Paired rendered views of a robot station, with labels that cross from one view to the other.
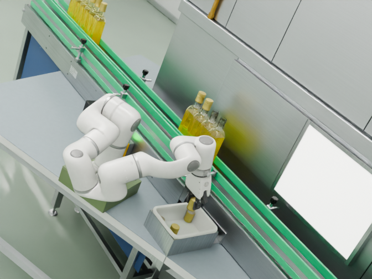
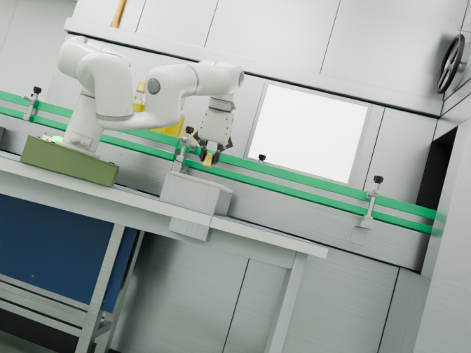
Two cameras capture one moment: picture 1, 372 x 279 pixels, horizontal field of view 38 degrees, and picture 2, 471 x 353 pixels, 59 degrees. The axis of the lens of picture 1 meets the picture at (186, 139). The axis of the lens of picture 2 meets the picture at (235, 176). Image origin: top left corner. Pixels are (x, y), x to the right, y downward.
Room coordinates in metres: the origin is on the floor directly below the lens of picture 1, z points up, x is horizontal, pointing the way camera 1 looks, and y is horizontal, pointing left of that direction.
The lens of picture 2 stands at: (0.53, 0.54, 0.79)
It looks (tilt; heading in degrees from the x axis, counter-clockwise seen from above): 4 degrees up; 326
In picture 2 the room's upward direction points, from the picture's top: 16 degrees clockwise
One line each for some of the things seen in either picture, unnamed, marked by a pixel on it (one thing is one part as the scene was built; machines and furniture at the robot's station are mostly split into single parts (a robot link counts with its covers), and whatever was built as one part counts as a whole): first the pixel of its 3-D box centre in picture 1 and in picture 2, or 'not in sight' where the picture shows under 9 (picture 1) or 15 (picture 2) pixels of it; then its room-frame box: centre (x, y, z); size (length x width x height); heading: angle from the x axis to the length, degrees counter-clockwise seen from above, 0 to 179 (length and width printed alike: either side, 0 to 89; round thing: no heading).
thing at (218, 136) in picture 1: (209, 149); (170, 134); (2.01, -0.11, 0.99); 0.06 x 0.06 x 0.21; 47
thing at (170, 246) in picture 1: (186, 227); (200, 197); (1.71, -0.14, 0.79); 0.27 x 0.17 x 0.08; 136
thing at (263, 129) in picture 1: (287, 152); (250, 118); (1.93, -0.39, 1.15); 0.90 x 0.03 x 0.34; 46
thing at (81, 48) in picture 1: (76, 50); not in sight; (2.54, 0.69, 0.94); 0.07 x 0.04 x 0.13; 136
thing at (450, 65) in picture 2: not in sight; (453, 65); (1.38, -0.79, 1.49); 0.21 x 0.05 x 0.21; 136
